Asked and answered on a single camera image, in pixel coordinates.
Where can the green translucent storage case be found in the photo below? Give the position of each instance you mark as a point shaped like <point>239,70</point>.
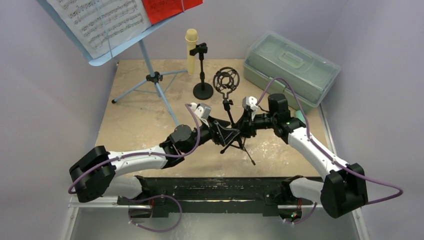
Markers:
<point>279,65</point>

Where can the red sheet music page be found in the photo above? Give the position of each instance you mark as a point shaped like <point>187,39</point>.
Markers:
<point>159,10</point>

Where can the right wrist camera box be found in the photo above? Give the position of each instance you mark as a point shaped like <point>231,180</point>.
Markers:
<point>250,104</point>

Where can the black round-base mic stand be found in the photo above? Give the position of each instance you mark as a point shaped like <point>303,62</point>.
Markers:
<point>202,90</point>

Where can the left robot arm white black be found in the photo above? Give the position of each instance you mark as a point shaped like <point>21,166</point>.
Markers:
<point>92,175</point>

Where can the blue music stand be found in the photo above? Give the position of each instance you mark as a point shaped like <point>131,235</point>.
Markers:
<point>153,76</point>

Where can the white sheet music page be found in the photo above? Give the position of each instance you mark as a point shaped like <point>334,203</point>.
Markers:
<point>101,25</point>

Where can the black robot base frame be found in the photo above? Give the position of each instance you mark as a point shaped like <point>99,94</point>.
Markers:
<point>267,196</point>

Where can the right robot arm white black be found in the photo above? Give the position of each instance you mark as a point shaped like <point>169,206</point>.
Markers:
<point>342,189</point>

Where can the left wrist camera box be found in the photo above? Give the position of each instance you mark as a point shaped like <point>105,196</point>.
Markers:
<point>202,111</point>

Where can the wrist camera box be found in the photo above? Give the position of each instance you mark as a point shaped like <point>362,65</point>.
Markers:
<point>202,111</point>
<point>250,104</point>

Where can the mint green microphone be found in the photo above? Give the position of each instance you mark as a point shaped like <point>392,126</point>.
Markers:
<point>299,115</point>

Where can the cream yellow microphone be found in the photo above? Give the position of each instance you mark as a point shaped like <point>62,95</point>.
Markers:
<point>191,38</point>

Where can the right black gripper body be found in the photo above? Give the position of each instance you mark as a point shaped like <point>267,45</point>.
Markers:
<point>248,122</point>

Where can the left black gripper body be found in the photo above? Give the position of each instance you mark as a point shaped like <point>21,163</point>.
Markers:
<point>208,132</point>

